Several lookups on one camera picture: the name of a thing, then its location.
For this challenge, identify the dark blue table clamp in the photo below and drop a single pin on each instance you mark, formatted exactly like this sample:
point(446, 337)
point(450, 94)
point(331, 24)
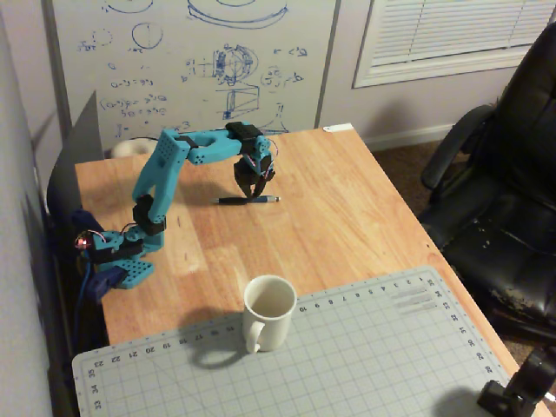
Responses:
point(102, 284)

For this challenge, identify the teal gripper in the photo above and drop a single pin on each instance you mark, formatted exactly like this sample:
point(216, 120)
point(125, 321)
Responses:
point(248, 179)

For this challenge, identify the white round object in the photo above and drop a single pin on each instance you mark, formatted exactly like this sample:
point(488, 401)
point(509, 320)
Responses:
point(128, 147)

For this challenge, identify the white window blinds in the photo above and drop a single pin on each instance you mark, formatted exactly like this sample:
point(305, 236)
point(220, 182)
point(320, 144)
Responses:
point(456, 35)

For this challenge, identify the whiteboard with blue drawings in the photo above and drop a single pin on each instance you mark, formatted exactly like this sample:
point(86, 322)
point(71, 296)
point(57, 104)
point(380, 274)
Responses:
point(195, 43)

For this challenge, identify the black leather office chair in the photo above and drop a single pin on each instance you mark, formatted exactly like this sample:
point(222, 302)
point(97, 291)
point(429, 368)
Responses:
point(512, 195)

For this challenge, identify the dark blue pen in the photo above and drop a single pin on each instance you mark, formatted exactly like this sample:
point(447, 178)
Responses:
point(232, 200)

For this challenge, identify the controller board with red light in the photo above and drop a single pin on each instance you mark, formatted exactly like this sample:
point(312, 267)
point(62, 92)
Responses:
point(83, 241)

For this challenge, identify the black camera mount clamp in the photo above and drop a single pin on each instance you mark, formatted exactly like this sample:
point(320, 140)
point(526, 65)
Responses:
point(517, 386)

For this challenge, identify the cream ceramic mug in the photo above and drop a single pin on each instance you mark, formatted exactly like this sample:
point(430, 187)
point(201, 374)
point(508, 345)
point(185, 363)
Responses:
point(269, 313)

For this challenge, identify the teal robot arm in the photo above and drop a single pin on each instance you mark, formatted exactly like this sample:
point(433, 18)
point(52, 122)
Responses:
point(160, 169)

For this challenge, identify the grey cutting mat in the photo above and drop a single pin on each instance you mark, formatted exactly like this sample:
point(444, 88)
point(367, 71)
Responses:
point(304, 360)

